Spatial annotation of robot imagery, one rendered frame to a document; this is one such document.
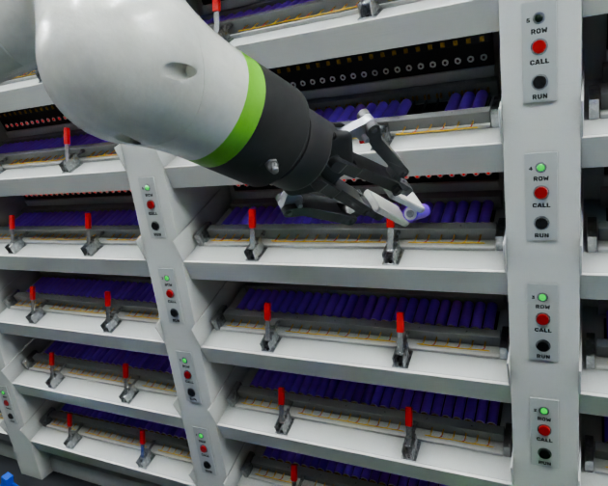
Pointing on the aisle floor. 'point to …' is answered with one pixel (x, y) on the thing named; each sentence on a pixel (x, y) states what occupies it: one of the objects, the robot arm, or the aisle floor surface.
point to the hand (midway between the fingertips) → (394, 202)
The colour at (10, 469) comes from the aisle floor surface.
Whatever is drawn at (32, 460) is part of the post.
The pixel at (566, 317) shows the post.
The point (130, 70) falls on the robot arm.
